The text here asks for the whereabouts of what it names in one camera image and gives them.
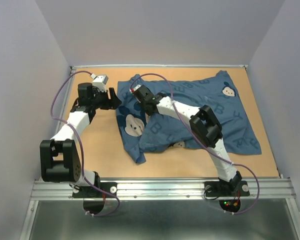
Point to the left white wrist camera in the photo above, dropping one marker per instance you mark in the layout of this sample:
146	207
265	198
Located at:
99	82

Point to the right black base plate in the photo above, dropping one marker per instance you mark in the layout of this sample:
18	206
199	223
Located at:
215	189

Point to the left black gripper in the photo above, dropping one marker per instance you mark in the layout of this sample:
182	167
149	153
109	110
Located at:
112	103

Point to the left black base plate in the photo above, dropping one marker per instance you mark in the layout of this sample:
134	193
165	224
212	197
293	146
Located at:
88	192

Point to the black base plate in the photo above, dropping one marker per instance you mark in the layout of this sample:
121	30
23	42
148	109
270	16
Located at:
215	189
88	192

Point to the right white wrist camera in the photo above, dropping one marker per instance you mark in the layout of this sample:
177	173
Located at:
137	91

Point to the blue lettered pillowcase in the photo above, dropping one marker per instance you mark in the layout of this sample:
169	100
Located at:
142	133

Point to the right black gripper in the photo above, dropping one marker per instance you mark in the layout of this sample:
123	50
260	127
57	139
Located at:
148	113

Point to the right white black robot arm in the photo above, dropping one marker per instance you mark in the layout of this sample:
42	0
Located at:
202	123

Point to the aluminium mounting rail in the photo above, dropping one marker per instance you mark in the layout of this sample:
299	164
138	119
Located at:
129	189

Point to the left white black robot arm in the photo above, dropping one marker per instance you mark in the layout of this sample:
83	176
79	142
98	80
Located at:
62	156

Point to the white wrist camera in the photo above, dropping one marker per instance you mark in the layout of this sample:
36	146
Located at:
99	82
137	91

